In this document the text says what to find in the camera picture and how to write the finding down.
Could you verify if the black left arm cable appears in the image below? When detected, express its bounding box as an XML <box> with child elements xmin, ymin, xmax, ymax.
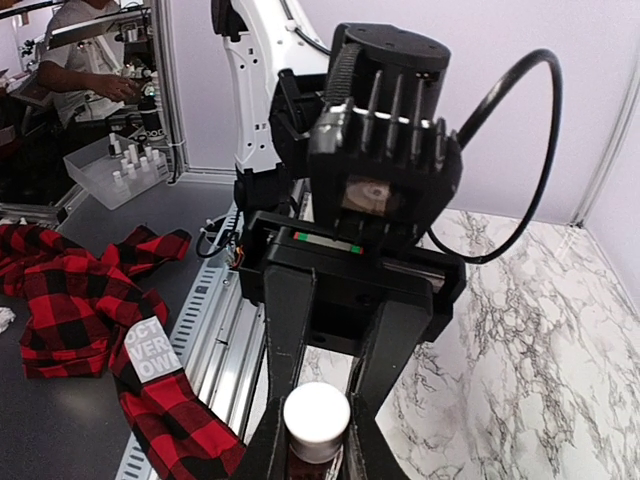
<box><xmin>427</xmin><ymin>48</ymin><xmax>565</xmax><ymax>265</ymax></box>

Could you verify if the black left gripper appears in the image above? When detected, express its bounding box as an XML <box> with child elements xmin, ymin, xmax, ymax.
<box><xmin>239</xmin><ymin>212</ymin><xmax>467</xmax><ymax>410</ymax></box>

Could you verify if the person in white shirt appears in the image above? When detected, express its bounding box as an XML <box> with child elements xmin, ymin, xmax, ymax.
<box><xmin>37</xmin><ymin>0</ymin><xmax>139</xmax><ymax>131</ymax></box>

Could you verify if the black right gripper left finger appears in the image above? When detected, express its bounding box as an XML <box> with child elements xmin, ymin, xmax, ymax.
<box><xmin>234</xmin><ymin>397</ymin><xmax>289</xmax><ymax>480</ymax></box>

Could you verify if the white nail polish cap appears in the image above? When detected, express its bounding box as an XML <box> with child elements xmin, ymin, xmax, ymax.
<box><xmin>283</xmin><ymin>382</ymin><xmax>351</xmax><ymax>464</ymax></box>

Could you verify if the red glitter nail polish bottle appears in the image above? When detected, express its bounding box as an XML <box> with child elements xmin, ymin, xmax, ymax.
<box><xmin>287</xmin><ymin>446</ymin><xmax>343</xmax><ymax>480</ymax></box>

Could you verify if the clear plastic bin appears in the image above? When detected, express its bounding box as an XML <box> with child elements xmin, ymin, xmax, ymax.
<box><xmin>64</xmin><ymin>133</ymin><xmax>170</xmax><ymax>210</ymax></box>

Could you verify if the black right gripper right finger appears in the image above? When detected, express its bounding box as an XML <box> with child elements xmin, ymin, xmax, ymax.
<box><xmin>342</xmin><ymin>393</ymin><xmax>405</xmax><ymax>479</ymax></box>

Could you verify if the aluminium right rear frame post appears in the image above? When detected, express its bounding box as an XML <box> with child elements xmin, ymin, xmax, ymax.
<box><xmin>572</xmin><ymin>29</ymin><xmax>640</xmax><ymax>226</ymax></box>

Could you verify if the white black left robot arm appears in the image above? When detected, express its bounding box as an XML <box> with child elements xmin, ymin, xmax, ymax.
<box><xmin>211</xmin><ymin>1</ymin><xmax>466</xmax><ymax>412</ymax></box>

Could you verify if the red black plaid sleeve forearm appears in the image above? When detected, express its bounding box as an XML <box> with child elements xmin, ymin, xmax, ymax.
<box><xmin>1</xmin><ymin>224</ymin><xmax>245</xmax><ymax>479</ymax></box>

